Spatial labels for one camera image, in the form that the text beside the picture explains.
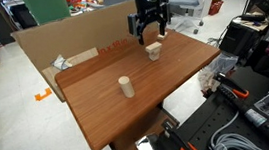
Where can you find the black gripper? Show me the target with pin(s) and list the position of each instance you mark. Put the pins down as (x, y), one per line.
(149, 11)

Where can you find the rectangular wooden block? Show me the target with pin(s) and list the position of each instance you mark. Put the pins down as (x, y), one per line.
(153, 47)

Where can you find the grey office chair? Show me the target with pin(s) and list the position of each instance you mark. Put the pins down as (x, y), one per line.
(185, 4)

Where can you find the wooden cylinder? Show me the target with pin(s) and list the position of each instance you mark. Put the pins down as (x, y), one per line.
(126, 87)

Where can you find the red basket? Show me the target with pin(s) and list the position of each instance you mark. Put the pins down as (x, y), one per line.
(215, 7)

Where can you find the large cardboard box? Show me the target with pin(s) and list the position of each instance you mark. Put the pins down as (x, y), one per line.
(80, 33)

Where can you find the clear plastic bag of blocks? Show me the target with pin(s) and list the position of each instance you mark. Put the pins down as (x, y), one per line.
(219, 66)

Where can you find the black equipment cart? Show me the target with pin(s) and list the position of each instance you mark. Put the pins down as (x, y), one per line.
(241, 37)

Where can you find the crumpled white paper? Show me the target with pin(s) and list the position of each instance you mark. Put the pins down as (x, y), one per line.
(60, 63)

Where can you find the green board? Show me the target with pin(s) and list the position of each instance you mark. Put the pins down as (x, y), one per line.
(47, 7)

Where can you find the black perforated breadboard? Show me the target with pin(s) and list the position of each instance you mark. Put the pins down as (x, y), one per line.
(209, 120)

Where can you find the shiny metal plate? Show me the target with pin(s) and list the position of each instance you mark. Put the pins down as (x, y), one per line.
(145, 149)

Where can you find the black cylindrical rod with label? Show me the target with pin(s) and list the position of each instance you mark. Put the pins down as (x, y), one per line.
(258, 119)

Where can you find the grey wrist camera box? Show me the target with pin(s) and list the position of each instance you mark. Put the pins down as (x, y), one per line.
(132, 24)

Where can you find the wooden table pedestal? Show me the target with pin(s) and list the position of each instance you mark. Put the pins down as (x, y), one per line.
(136, 128)

